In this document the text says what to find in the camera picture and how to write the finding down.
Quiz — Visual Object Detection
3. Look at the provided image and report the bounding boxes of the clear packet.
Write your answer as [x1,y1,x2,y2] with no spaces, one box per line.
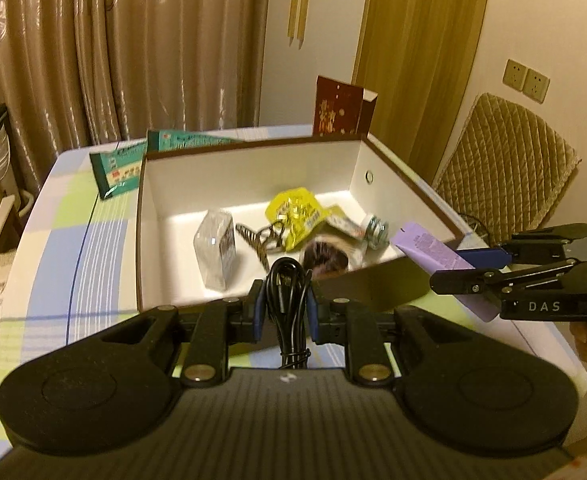
[192,210,237,291]

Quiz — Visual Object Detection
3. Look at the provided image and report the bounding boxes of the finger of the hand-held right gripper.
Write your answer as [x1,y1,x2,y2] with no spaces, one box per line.
[457,223,587,270]
[431,259,579,301]

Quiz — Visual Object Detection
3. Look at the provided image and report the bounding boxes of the yellow hanging strips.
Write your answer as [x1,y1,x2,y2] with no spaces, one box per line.
[288,0,311,51]

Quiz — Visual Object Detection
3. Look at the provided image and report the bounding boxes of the yellow snack packet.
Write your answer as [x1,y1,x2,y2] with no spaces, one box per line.
[265,187,344,253]

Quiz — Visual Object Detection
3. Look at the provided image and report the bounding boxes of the purple tube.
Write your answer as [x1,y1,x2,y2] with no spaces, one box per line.
[391,221,504,322]

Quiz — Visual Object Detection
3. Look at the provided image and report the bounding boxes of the brown curtain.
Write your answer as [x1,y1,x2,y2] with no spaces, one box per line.
[0,0,274,196]

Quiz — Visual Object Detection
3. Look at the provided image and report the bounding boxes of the dark green packet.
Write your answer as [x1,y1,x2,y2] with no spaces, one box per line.
[323,204,390,261]

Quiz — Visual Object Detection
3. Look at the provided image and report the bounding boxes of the quilted chair cover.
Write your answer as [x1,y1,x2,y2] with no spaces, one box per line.
[431,92,581,246]

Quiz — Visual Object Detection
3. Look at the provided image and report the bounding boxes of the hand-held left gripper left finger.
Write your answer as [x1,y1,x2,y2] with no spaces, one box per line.
[98,280,264,386]

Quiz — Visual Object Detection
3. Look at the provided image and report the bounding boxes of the yellow curtain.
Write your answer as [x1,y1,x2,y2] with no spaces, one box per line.
[353,0,494,186]

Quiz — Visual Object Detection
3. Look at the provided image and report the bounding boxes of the white chair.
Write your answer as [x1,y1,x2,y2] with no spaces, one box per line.
[0,187,37,256]

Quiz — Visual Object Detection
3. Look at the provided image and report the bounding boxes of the black cable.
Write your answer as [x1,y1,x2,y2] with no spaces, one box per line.
[265,257,314,368]

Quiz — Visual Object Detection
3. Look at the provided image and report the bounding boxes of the wall socket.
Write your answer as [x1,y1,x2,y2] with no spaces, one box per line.
[502,58,528,90]
[523,67,551,105]

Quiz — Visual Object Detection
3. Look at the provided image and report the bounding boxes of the brown hair claw clip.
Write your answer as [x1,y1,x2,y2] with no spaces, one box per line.
[234,220,287,273]

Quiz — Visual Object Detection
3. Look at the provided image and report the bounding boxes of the red gift box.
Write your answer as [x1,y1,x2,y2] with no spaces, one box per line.
[313,76,379,136]

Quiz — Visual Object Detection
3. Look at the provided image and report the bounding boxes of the large white box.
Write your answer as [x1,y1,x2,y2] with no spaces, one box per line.
[136,132,471,313]

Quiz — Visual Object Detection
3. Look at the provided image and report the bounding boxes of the teal printed box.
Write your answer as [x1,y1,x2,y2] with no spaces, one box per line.
[146,129,244,153]
[90,142,147,202]

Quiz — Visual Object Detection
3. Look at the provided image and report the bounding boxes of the dark round snack packet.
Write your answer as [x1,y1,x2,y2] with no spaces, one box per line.
[301,237,364,281]

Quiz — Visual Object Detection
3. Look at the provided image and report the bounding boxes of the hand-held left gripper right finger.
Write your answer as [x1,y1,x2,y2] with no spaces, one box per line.
[307,285,474,386]

